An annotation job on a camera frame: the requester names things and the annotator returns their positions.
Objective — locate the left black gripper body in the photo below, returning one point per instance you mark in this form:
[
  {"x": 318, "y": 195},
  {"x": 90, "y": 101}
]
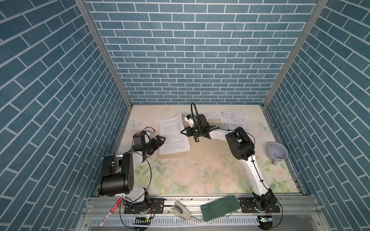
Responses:
[{"x": 149, "y": 147}]

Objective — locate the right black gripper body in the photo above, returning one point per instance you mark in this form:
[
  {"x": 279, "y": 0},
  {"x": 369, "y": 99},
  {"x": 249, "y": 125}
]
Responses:
[{"x": 194, "y": 131}]

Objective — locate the text printed paper sheet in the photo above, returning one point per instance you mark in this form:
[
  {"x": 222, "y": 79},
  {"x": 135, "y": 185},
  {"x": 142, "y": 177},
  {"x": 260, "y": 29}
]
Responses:
[{"x": 175, "y": 134}]

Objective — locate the beige cardboard file folder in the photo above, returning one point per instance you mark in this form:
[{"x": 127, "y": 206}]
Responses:
[{"x": 205, "y": 147}]

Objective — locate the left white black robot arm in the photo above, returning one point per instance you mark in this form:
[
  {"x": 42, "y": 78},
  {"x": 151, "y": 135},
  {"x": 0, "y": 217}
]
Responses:
[{"x": 117, "y": 175}]

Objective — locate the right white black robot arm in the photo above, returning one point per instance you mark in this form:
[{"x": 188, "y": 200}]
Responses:
[{"x": 242, "y": 148}]

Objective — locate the small-text printed paper sheet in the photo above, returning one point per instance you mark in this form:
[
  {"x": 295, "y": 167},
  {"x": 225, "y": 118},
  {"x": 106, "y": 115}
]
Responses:
[{"x": 215, "y": 116}]

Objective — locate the diagram printed paper sheet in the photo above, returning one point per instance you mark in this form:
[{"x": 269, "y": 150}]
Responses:
[{"x": 233, "y": 119}]

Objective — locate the red white marker pen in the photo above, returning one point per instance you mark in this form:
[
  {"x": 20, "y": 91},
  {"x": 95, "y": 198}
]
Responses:
[{"x": 103, "y": 222}]

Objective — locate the grey stapler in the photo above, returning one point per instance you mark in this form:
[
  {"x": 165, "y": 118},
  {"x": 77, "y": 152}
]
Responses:
[{"x": 181, "y": 211}]

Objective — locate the left controller board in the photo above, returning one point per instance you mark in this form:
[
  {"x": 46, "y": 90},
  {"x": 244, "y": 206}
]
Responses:
[{"x": 141, "y": 223}]

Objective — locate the controller board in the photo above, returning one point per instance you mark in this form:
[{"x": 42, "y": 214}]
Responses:
[
  {"x": 141, "y": 223},
  {"x": 265, "y": 222}
]

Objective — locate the lavender ceramic cup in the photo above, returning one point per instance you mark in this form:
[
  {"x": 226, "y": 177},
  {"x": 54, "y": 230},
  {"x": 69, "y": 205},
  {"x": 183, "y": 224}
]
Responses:
[{"x": 277, "y": 152}]

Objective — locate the green notebook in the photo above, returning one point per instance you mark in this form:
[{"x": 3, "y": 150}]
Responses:
[{"x": 219, "y": 208}]

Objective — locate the right controller board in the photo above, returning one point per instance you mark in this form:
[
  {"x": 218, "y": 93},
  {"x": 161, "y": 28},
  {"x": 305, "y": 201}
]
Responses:
[{"x": 265, "y": 222}]

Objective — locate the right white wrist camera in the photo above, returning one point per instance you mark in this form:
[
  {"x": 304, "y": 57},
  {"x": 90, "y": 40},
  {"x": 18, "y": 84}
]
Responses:
[{"x": 190, "y": 120}]

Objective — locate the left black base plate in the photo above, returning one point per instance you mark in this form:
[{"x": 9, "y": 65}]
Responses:
[{"x": 152, "y": 205}]

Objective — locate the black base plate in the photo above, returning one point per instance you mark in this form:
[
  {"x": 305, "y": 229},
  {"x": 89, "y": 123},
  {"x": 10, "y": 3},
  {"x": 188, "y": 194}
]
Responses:
[
  {"x": 248, "y": 205},
  {"x": 152, "y": 205}
]

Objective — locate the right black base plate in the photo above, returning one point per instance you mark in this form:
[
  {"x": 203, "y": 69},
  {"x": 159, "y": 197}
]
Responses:
[{"x": 248, "y": 205}]

